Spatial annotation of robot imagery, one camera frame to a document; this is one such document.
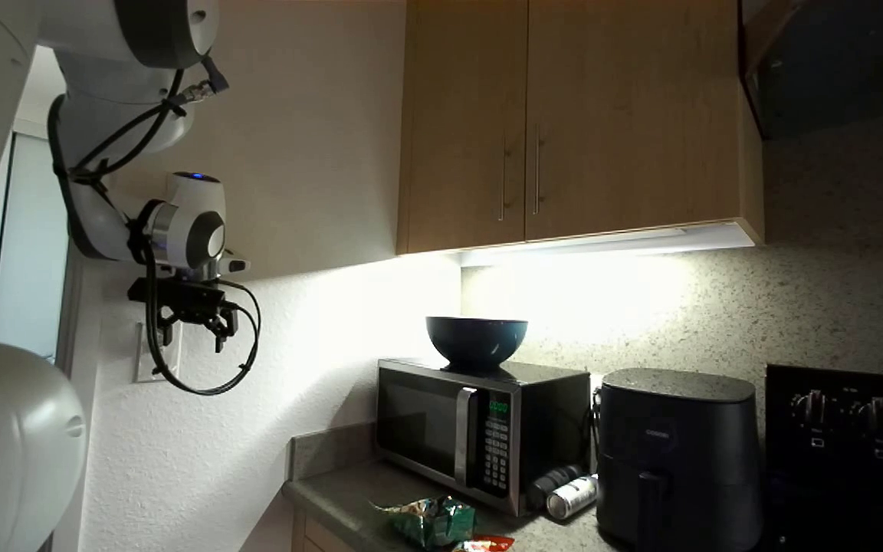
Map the black looped gripper cable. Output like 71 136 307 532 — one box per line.
145 275 262 400

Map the red snack packet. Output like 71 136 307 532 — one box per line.
451 532 517 552

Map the dark range hood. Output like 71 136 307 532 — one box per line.
738 0 883 145

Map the wooden lower cabinet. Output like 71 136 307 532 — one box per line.
287 505 361 552

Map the wooden upper cabinet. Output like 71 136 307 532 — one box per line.
395 0 769 259

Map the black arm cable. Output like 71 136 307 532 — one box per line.
45 56 232 189

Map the black steel microwave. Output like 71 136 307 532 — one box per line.
375 356 596 517

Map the white silver canister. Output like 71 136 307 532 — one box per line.
541 471 605 525

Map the black stove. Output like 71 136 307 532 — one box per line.
759 361 883 552

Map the dark blue bowl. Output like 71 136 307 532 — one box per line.
423 313 530 373

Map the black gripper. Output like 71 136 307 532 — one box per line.
132 270 246 356

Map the green snack bag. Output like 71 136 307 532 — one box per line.
375 495 481 552

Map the black air fryer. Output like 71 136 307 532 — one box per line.
596 365 765 552

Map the wooden cabinet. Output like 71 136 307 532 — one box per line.
287 505 361 552
395 0 769 259

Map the metal upper cabinet handle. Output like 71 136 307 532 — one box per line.
526 129 550 219
494 136 516 226

